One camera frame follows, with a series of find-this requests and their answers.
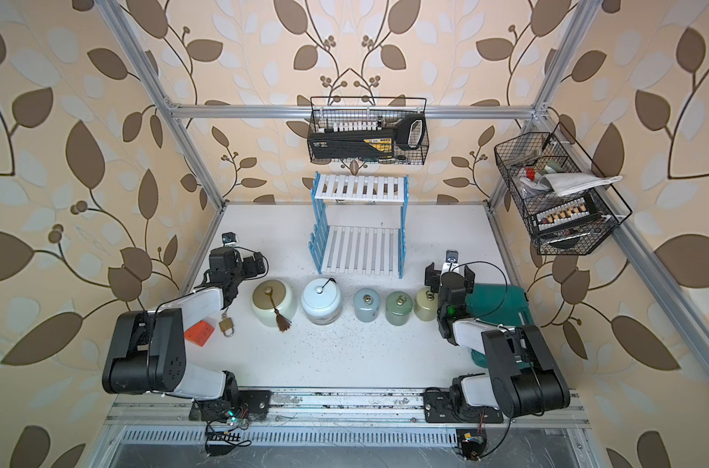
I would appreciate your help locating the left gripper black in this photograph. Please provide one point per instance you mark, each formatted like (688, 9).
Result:
(253, 262)

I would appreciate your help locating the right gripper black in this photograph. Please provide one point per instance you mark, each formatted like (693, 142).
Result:
(433, 279)

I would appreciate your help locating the yellow-green tea canister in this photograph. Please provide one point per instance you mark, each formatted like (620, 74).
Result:
(426, 305)

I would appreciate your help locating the cream jar with tassel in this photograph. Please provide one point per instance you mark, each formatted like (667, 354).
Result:
(273, 304)

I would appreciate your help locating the green tea canister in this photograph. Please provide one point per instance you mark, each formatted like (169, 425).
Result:
(399, 306)

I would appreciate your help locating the blue tea canister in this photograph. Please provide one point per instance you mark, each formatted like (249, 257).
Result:
(366, 305)

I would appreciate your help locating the pale blue round jar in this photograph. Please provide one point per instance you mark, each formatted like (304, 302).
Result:
(321, 301)

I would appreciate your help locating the blue white wooden shelf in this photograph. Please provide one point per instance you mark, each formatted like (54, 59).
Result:
(357, 246)

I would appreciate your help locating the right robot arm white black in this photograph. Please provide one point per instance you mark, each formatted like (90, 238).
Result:
(521, 378)

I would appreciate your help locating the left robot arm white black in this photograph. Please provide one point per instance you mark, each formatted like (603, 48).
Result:
(147, 352)

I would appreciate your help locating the brass padlock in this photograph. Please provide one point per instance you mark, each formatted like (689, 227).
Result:
(226, 326)

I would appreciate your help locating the green plastic tool case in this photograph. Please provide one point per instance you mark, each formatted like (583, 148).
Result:
(492, 305)

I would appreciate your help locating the red small box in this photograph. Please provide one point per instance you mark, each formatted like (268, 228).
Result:
(199, 334)

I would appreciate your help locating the black yellow tool case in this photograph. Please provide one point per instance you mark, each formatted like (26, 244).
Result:
(403, 141)

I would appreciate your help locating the white paper booklet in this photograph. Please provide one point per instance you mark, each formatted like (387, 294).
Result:
(566, 184)

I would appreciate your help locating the drill bit set box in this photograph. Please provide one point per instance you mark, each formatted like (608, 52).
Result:
(567, 215)

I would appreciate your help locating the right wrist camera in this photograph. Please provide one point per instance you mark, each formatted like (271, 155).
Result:
(451, 261)

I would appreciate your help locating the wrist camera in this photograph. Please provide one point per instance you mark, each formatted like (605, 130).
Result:
(229, 240)
(451, 261)

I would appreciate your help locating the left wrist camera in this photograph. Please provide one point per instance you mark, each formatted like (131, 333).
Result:
(229, 240)

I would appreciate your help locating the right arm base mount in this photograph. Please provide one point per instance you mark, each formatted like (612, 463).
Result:
(448, 406)

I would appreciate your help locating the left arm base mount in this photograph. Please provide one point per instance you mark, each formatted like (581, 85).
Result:
(253, 405)

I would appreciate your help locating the back wire basket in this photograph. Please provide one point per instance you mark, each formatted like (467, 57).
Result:
(336, 108)

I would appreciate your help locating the wire basket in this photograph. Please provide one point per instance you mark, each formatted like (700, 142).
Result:
(336, 108)
(524, 159)

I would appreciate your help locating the right wire basket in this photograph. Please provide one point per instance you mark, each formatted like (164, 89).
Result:
(524, 159)

